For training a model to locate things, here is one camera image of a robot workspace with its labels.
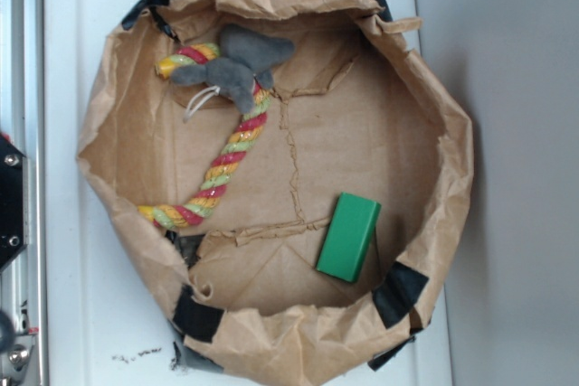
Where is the aluminium frame rail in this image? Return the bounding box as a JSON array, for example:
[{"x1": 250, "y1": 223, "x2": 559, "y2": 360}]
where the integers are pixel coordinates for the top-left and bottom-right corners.
[{"x1": 1, "y1": 0, "x2": 49, "y2": 385}]

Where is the multicolour twisted rope toy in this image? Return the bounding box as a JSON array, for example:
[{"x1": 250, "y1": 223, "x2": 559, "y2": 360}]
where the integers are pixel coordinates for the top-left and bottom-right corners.
[{"x1": 138, "y1": 43, "x2": 273, "y2": 230}]

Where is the grey plush toy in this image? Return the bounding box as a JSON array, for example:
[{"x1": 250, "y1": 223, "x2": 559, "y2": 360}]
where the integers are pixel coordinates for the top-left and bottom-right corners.
[{"x1": 169, "y1": 24, "x2": 295, "y2": 121}]

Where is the green rectangular block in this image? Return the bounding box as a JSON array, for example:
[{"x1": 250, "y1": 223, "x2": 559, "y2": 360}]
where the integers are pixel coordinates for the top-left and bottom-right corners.
[{"x1": 316, "y1": 192, "x2": 382, "y2": 283}]

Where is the brown paper bag container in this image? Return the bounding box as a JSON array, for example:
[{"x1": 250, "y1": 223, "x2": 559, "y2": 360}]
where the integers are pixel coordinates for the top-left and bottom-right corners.
[{"x1": 77, "y1": 0, "x2": 474, "y2": 385}]

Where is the black metal mounting bracket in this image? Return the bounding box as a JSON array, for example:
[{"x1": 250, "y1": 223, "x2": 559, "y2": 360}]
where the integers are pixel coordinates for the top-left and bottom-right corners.
[{"x1": 1, "y1": 133, "x2": 28, "y2": 271}]

